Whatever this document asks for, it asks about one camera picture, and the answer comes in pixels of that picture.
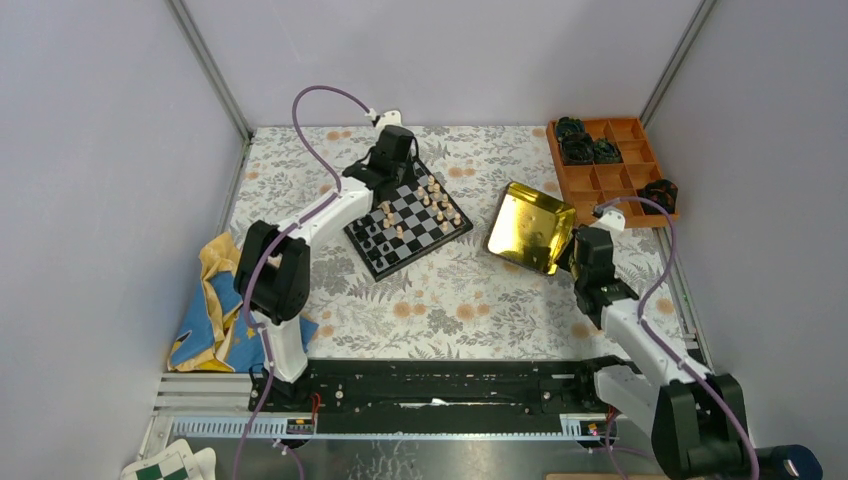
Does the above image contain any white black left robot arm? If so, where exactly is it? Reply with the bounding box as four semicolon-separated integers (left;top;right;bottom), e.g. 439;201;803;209
234;110;417;411

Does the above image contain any rolled black orange tie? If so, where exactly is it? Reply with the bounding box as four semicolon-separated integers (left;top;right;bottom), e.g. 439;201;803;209
637;178;679;214

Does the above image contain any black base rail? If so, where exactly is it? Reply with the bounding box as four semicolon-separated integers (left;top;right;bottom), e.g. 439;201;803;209
248;356;625;435

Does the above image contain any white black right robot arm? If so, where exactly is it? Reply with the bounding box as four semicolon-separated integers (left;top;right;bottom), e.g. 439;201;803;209
565;200;760;479

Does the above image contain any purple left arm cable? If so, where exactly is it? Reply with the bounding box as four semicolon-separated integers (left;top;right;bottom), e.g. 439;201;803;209
231;84;379;480

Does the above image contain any rolled blue floral tie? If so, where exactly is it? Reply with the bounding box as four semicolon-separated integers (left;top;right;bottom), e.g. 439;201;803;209
554;117;586;141

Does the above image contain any blue yellow cloth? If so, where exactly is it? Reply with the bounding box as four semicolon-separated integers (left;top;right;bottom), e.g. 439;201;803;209
167;233;315;373

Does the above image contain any rolled dark floral tie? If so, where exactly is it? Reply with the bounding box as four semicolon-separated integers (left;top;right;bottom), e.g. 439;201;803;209
560;132;594;166

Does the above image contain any orange wooden divider tray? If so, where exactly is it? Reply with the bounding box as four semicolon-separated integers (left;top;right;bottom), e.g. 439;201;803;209
546;117;665;224

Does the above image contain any floral table mat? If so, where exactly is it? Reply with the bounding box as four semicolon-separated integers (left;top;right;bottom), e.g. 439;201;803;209
229;125;667;360

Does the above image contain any green white checker card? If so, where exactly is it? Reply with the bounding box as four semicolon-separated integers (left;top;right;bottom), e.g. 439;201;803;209
120;439;217;480

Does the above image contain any gold tin box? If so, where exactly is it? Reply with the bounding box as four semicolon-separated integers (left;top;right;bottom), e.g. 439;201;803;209
484;182;577;276

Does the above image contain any rolled green floral tie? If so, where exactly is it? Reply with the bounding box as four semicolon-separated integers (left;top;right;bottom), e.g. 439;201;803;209
592;138;623;165

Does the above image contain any dark blue cylinder bottle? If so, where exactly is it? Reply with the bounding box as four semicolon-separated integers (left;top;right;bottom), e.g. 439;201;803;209
756;444;823;480

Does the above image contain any black grey chess board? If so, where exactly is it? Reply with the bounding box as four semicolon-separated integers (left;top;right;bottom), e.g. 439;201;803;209
344;160;473;281

